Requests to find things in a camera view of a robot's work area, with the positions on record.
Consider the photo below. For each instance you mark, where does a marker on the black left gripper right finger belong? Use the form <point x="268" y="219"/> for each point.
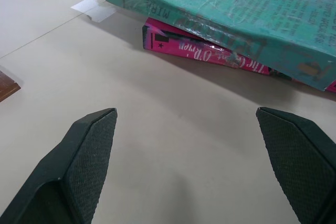
<point x="296" y="161"/>

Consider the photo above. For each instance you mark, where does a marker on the pink paperback book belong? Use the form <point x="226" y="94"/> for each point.
<point x="189" y="48"/>

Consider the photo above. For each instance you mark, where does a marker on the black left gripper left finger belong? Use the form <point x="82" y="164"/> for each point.
<point x="76" y="171"/>

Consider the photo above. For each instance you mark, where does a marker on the brown wooden piece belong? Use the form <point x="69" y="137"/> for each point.
<point x="6" y="87"/>

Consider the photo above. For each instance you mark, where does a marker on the green paperback book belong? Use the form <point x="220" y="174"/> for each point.
<point x="236" y="14"/>

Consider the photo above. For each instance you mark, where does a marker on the white tape strip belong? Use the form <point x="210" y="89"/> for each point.
<point x="94" y="8"/>

